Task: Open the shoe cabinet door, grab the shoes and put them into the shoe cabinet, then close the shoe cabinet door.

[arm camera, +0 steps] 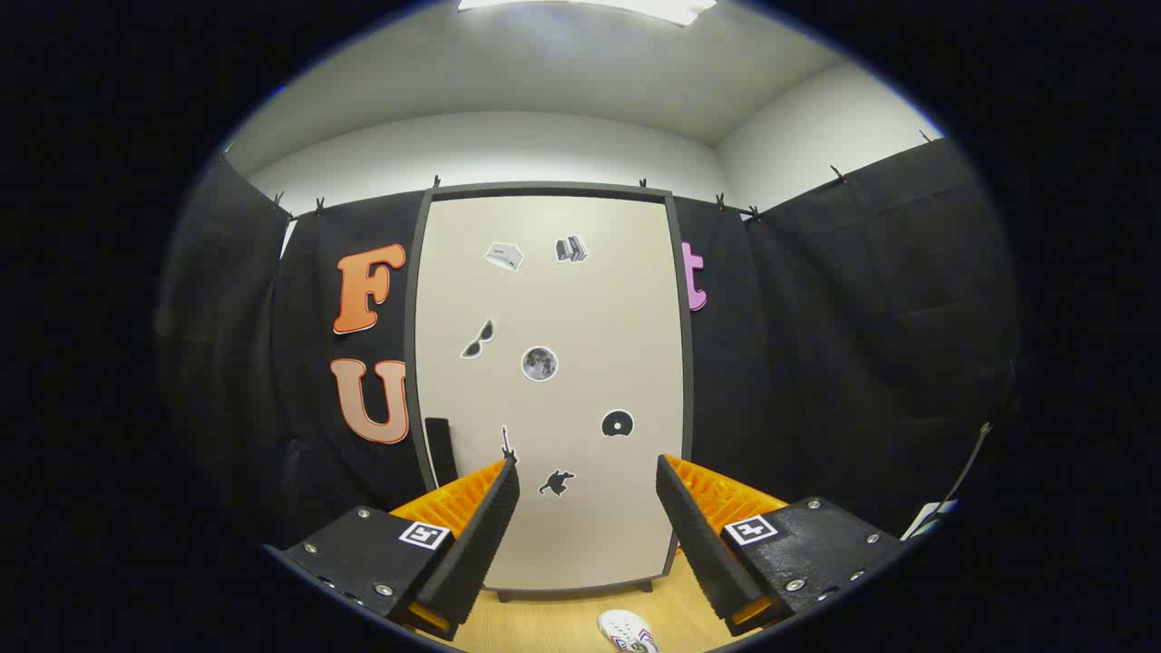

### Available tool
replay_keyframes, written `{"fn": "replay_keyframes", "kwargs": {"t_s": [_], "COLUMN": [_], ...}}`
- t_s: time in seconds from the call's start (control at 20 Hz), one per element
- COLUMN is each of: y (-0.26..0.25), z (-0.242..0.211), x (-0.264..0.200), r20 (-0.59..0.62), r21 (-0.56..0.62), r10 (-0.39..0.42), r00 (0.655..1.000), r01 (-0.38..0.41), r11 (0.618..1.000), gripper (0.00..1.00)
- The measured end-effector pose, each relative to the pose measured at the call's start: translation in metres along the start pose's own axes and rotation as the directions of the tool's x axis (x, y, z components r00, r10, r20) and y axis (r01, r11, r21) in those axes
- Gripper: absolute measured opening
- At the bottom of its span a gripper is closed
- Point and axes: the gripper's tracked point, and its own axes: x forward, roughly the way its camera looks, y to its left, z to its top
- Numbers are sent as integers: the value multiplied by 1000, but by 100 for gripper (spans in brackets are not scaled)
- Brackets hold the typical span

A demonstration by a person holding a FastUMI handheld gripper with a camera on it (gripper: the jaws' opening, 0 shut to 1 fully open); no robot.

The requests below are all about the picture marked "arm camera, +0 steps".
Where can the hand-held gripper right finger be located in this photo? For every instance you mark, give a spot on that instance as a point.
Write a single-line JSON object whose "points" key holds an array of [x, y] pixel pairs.
{"points": [[694, 535]]}

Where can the black backdrop cloth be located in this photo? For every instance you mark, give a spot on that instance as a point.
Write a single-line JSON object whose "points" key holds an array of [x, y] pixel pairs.
{"points": [[816, 363]]}

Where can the white paper tag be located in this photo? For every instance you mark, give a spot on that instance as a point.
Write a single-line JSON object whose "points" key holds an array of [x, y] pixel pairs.
{"points": [[927, 519]]}

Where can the grey shoe cabinet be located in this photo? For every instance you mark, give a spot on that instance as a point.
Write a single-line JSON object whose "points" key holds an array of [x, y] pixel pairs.
{"points": [[410, 363]]}

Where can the beige shoe cabinet door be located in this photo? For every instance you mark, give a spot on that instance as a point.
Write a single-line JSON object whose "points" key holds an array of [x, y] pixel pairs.
{"points": [[580, 308]]}

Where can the white striped shoe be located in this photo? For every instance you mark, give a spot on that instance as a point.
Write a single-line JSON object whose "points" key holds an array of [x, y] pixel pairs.
{"points": [[628, 630]]}

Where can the ceiling light panel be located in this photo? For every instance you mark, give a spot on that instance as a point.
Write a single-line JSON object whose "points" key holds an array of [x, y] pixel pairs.
{"points": [[635, 7]]}

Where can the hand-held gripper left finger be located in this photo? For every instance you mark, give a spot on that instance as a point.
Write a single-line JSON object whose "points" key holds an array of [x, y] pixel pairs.
{"points": [[485, 535]]}

